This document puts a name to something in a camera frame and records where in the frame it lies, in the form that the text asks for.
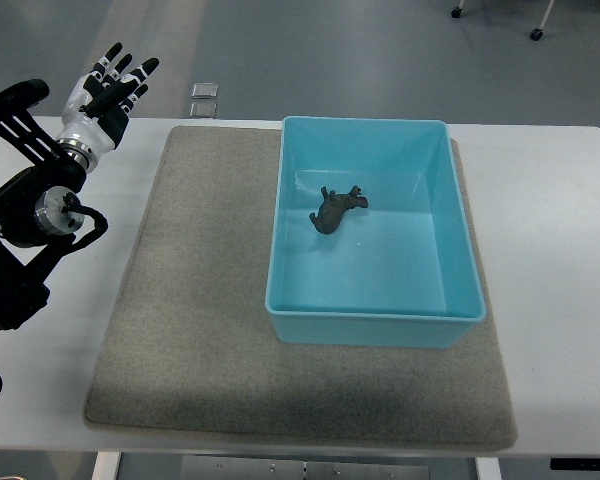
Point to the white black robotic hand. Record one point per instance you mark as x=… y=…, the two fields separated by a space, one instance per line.
x=97 y=111

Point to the brown toy hippo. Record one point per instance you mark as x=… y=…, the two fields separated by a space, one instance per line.
x=333 y=208

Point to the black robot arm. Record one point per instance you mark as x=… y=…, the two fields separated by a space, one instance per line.
x=41 y=218

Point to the light blue plastic box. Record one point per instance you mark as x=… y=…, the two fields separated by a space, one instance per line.
x=399 y=273

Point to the upper floor outlet plate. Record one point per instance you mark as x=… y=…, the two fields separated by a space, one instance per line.
x=204 y=90

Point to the grey felt mat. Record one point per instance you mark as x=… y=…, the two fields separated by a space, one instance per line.
x=190 y=351

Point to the left cart caster wheel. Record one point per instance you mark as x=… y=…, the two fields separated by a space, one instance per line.
x=456 y=12

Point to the cart caster wheel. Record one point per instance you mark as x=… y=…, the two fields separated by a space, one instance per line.
x=456 y=12
x=536 y=34

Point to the right cart caster wheel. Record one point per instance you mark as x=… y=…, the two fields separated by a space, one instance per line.
x=536 y=34

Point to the black table control panel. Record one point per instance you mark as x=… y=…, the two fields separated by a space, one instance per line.
x=575 y=464

